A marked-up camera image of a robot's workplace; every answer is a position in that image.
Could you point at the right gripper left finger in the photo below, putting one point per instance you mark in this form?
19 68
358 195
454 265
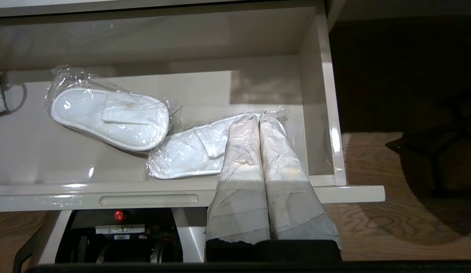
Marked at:
241 182

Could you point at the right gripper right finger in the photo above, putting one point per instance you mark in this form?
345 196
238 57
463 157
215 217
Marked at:
288 189

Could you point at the beige cabinet drawer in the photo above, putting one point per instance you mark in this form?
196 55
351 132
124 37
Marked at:
163 113

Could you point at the white slipper in plastic wrap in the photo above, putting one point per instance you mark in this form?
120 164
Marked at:
111 116
189 151

